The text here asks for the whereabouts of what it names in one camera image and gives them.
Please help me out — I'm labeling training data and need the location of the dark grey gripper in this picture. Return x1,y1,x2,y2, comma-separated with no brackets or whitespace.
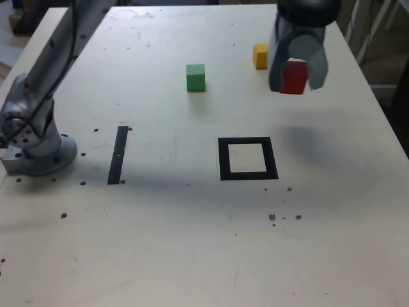
268,16,330,93

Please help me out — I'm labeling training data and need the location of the red cube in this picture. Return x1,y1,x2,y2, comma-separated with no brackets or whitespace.
279,58,309,95

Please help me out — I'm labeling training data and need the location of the yellow cube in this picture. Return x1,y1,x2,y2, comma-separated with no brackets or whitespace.
252,43,270,70

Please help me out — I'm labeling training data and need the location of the green cube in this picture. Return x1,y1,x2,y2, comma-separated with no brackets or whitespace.
185,63,206,93

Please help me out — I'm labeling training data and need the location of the black tape square outline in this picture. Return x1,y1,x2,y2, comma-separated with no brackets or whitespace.
217,136,279,182

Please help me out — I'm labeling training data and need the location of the black tape strip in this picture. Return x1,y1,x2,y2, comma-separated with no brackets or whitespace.
107,125,128,185

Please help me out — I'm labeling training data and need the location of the dark background object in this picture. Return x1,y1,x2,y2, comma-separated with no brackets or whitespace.
12,0,49,35

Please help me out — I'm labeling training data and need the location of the white metal frame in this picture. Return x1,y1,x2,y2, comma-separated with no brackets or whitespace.
354,0,409,65

